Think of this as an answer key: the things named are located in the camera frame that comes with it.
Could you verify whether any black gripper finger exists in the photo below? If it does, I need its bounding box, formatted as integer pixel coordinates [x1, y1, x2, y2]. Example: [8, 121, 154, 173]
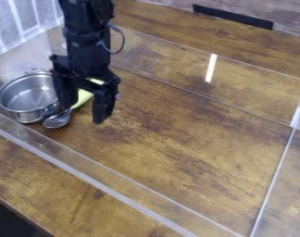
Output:
[52, 73, 77, 109]
[91, 88, 118, 124]

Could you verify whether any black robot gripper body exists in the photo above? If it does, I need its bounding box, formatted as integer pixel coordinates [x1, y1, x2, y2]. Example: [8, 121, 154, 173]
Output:
[49, 26, 120, 93]

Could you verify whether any green handled metal spoon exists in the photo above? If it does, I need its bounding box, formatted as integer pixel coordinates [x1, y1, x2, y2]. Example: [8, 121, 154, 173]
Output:
[41, 89, 92, 129]

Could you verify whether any small stainless steel pot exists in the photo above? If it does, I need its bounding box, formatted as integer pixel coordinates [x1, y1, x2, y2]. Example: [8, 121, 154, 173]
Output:
[0, 69, 60, 124]

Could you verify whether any clear acrylic front barrier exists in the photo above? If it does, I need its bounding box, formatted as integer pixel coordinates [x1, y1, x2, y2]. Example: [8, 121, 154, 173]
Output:
[0, 114, 242, 237]

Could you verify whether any clear acrylic barrier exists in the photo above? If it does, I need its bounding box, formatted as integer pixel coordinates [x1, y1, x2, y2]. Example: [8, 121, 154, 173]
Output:
[0, 114, 242, 237]
[250, 103, 300, 237]

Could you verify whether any black strip on table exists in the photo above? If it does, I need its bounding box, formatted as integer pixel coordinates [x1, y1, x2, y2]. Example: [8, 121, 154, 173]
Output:
[191, 4, 274, 30]

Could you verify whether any clear acrylic right barrier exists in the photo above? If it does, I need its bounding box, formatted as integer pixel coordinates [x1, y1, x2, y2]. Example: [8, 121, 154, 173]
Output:
[250, 103, 300, 237]

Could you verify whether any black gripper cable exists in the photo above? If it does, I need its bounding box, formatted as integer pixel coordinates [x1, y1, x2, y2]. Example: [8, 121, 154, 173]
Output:
[96, 21, 126, 56]

